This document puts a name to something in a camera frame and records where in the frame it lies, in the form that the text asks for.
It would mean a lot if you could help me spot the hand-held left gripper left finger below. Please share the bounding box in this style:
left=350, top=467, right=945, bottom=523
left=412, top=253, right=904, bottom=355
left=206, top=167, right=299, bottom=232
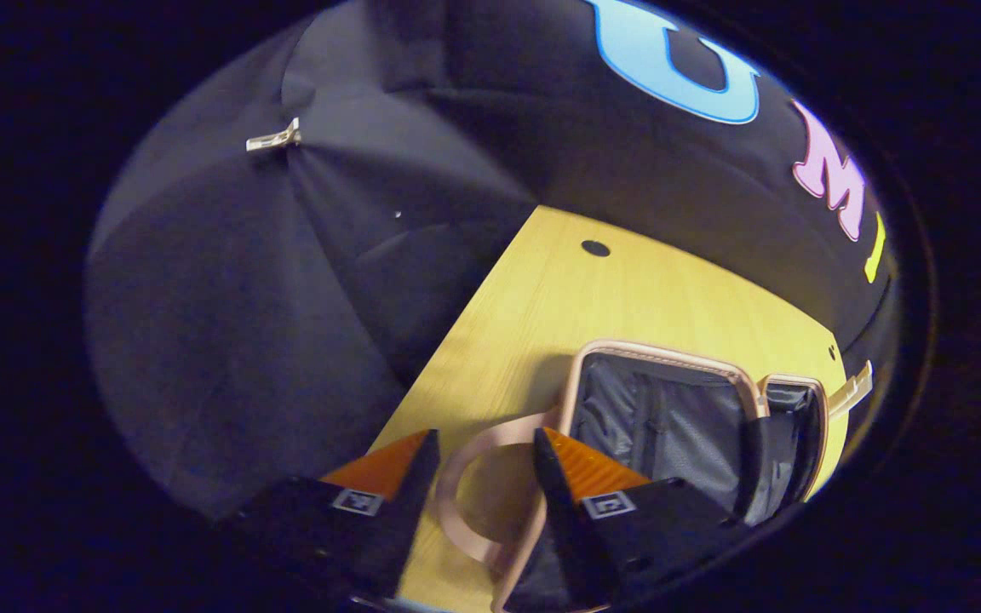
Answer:
left=225, top=428, right=442, bottom=599

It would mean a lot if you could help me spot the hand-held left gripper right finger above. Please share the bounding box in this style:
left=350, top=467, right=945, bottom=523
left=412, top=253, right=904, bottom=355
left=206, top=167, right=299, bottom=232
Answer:
left=531, top=427, right=753, bottom=610

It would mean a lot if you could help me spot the pink suitcase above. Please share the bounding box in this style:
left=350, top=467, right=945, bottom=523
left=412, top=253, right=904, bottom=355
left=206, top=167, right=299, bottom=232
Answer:
left=435, top=339, right=876, bottom=613

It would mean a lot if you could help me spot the black backdrop cloth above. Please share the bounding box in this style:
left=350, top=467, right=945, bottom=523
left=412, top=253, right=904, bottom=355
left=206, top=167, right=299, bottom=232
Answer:
left=86, top=0, right=904, bottom=520

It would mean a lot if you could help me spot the silver metal clip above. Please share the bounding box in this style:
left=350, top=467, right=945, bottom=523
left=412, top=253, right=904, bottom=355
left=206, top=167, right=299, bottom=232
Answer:
left=245, top=117, right=302, bottom=153

